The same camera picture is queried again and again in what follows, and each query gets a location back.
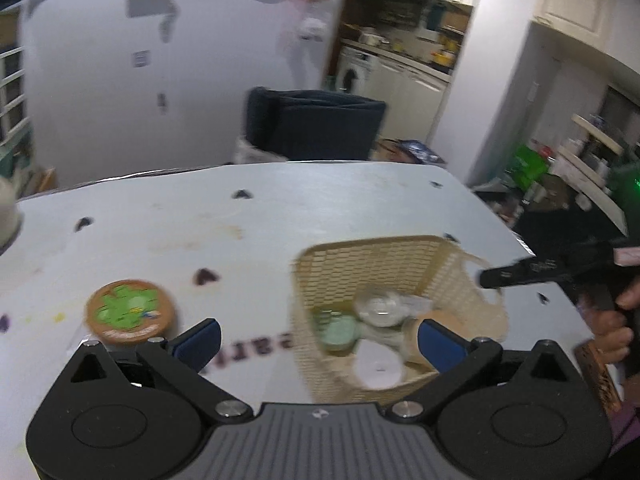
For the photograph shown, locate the dark blue chair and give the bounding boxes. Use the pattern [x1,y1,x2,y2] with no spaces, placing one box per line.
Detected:
[244,87,386,162]

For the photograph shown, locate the wooden carved block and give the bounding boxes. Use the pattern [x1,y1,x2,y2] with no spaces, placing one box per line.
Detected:
[573,340,623,417]

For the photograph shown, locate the white sheep plush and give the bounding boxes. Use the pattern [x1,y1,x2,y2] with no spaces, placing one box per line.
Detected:
[297,18,326,41]

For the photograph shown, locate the cat-shaped ceramic teapot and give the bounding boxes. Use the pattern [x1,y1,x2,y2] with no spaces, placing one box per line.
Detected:
[0,177,22,252]

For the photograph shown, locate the green cardboard box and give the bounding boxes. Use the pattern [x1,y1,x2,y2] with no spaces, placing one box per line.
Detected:
[506,144,549,192]

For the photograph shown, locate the round wooden lid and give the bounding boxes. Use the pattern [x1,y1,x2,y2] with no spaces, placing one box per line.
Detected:
[400,310,464,366]

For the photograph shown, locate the white round tape measure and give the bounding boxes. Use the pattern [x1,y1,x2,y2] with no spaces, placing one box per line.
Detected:
[352,339,405,390]

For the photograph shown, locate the mint green round tin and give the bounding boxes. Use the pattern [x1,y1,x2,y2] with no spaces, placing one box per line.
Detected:
[314,309,359,354]

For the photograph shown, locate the clear plastic case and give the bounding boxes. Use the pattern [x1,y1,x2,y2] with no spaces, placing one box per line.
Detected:
[399,295,433,318]

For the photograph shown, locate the beige plastic woven basket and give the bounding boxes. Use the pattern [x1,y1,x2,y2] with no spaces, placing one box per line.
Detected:
[290,235,509,404]

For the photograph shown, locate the cork coaster green elephant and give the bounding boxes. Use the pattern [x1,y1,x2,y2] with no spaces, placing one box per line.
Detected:
[85,280,176,346]

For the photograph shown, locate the person's right hand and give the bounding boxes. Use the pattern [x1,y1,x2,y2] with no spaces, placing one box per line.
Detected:
[577,294,634,364]

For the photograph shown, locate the white washing machine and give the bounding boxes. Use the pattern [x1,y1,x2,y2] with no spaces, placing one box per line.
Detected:
[335,46,378,96]

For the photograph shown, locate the white kitchen cabinets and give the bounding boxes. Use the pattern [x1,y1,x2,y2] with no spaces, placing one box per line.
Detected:
[367,58,448,143]

